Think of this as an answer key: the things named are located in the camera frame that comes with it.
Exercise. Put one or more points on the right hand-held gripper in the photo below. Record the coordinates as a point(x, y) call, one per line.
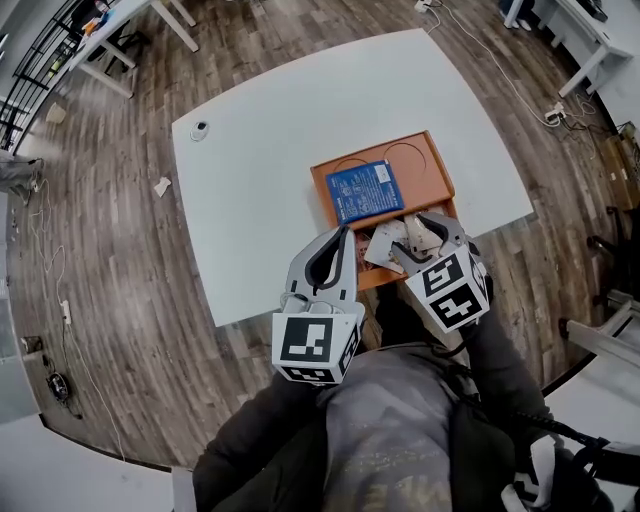
point(450, 295)

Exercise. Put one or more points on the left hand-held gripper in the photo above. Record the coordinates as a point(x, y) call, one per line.
point(302, 340)

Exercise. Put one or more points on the orange drawer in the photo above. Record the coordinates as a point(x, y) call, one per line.
point(372, 281)

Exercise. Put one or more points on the orange storage box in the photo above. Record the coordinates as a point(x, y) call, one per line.
point(425, 180)

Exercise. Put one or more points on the blue packet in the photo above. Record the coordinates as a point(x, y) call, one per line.
point(365, 192)

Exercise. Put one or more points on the person's right forearm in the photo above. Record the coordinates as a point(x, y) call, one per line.
point(505, 360)

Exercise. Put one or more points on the person's left forearm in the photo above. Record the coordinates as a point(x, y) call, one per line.
point(245, 430)

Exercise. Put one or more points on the person's legs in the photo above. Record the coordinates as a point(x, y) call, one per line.
point(400, 320)

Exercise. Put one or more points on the person's torso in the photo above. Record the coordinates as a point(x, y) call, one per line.
point(395, 425)

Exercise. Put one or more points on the white power strip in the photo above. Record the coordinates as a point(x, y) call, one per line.
point(422, 6)
point(64, 311)
point(554, 116)

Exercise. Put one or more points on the white paper scrap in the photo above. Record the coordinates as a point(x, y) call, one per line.
point(161, 186)

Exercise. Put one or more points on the white metal rack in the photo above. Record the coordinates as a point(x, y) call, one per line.
point(600, 340)

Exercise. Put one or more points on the black office chair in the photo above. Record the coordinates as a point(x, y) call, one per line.
point(625, 250)
point(125, 45)

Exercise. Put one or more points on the cardboard box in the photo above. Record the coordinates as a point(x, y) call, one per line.
point(620, 170)

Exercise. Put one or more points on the black harness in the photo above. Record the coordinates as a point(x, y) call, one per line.
point(565, 430)

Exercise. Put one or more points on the white curved desk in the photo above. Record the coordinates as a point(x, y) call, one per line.
point(75, 475)
point(605, 395)

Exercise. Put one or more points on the black round device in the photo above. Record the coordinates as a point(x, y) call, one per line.
point(56, 385)

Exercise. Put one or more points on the black box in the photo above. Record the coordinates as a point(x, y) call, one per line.
point(596, 10)

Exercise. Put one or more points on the small brown box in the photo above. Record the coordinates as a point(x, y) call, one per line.
point(31, 345)

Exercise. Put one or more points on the beige bin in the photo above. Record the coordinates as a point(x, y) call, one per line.
point(55, 113)

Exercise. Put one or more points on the small orange object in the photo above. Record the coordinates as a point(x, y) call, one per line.
point(90, 26)

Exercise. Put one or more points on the black railing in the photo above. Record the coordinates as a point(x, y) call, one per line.
point(45, 60)

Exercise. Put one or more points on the silver gripper camera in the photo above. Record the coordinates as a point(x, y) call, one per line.
point(295, 303)

